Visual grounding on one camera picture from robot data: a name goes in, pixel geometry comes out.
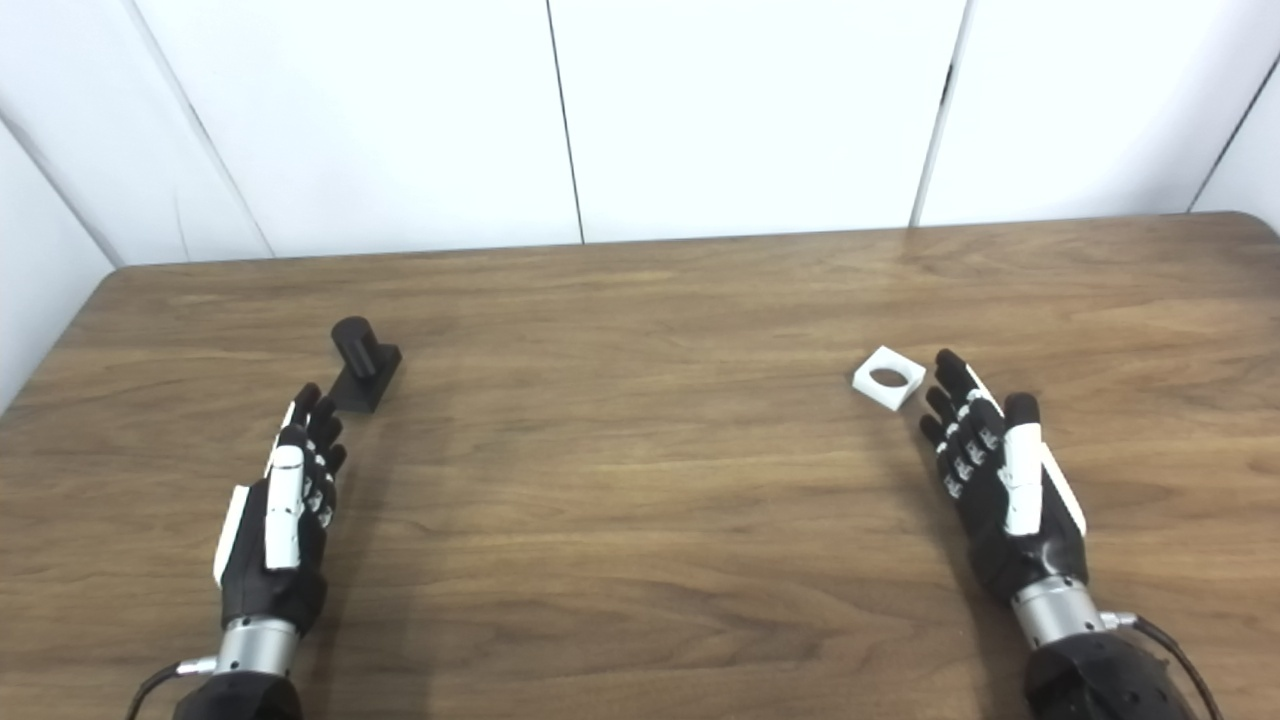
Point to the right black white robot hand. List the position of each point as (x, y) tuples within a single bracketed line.
[(1022, 490)]

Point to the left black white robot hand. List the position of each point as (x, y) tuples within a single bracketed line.
[(283, 510)]

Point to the white square piece with hole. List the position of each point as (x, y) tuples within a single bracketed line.
[(902, 392)]

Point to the black peg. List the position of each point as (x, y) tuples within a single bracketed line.
[(358, 350)]

